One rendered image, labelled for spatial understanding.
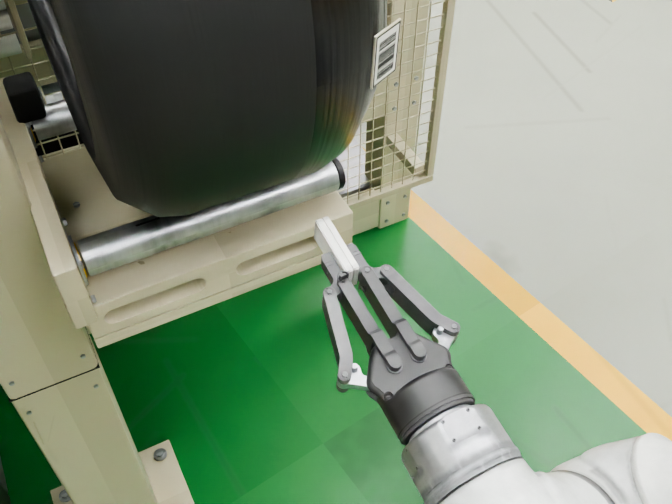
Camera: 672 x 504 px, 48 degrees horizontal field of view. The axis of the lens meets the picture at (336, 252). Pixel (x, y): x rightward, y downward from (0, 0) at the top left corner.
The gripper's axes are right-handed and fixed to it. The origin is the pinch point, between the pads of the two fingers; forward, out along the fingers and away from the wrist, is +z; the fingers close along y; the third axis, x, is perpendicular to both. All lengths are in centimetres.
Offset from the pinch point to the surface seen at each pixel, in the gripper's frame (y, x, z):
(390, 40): -10.2, -15.0, 10.7
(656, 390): -89, 100, -8
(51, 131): 21, 17, 45
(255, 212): 1.7, 12.6, 17.0
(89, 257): 22.0, 11.3, 17.8
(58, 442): 36, 56, 19
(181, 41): 9.9, -21.3, 10.6
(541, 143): -122, 112, 78
